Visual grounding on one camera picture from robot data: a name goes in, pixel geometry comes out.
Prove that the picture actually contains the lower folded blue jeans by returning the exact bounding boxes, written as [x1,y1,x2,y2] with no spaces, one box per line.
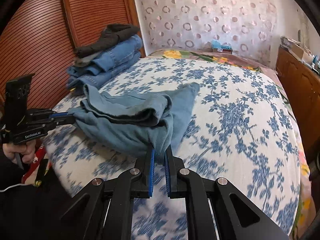
[67,51,140,95]

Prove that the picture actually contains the teal blue shorts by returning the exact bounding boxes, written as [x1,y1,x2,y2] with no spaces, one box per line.
[68,82,200,162]

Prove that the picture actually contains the white pink circle curtain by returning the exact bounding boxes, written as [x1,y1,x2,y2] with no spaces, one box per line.
[136,0,277,66]

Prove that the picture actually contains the blue tissue box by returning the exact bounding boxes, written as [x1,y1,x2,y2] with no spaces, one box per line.
[211,40,233,54]

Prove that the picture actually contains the brown wooden sideboard cabinet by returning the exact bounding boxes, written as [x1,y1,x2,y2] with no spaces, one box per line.
[276,47,320,162]

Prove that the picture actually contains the folded blue jeans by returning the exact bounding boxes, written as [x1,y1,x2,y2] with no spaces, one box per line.
[67,35,143,77]
[67,51,140,95]

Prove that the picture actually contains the grey folded garment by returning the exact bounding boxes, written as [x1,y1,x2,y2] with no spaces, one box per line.
[73,51,102,68]

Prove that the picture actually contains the upper folded blue jeans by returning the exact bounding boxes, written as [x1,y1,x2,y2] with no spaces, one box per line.
[67,35,143,77]

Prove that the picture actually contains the brown louvered wardrobe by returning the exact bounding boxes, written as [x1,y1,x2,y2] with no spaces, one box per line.
[1,0,139,108]

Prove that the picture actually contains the stack of papers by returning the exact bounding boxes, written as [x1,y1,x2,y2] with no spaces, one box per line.
[280,36,300,49]

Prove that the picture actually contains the person's left hand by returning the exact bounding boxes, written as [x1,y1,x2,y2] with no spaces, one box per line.
[3,140,36,164]

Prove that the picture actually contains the cardboard box on cabinet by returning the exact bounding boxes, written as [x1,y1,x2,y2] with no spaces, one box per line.
[291,43,313,63]

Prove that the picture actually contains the black folded garment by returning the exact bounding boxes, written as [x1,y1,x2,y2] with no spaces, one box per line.
[74,23,140,58]

